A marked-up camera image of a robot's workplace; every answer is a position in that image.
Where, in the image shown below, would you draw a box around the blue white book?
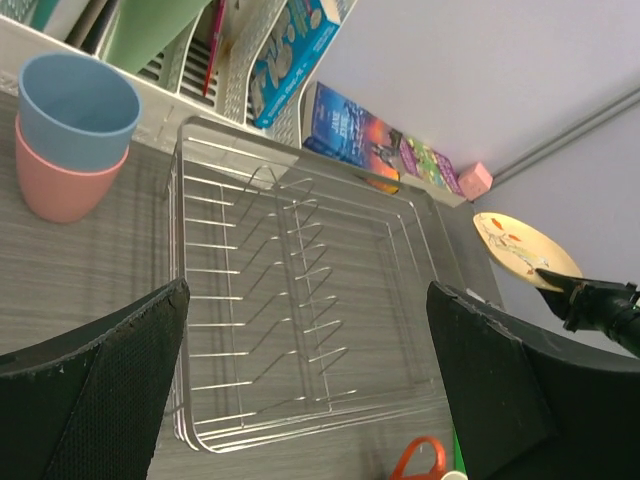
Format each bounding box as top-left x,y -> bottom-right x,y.
249,0 -> 341,128

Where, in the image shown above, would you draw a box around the green plastic folder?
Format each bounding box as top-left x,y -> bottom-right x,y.
453,429 -> 466,474

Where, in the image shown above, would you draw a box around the pink cube block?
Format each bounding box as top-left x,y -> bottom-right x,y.
458,162 -> 493,201

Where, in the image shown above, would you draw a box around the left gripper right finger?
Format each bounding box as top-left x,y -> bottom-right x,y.
426,281 -> 639,480

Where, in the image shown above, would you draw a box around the orange ceramic mug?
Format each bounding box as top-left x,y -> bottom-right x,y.
387,436 -> 469,480

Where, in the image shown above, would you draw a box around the beige bird pattern plate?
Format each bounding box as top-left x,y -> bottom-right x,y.
473,212 -> 583,288

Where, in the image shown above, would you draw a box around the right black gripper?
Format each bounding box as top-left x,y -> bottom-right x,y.
535,268 -> 639,358

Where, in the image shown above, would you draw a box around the purple green paperback book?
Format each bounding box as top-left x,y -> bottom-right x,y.
397,135 -> 466,207

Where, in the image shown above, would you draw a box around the pink plastic cup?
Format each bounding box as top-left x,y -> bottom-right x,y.
14,114 -> 130,224

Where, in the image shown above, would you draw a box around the blue plastic cup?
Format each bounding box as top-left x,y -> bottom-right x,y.
18,53 -> 142,172

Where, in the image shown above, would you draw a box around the white mesh file organizer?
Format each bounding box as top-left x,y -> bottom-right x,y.
0,0 -> 359,151

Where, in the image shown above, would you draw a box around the orange illustrated book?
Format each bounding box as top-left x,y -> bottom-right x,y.
202,0 -> 226,97

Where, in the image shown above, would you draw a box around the dark blue paperback book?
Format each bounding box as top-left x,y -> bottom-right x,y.
301,82 -> 401,181

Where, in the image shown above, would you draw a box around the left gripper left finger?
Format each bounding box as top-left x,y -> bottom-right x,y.
1,278 -> 190,479

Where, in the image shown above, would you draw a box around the metal wire dish rack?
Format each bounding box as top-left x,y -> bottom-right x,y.
167,116 -> 458,453

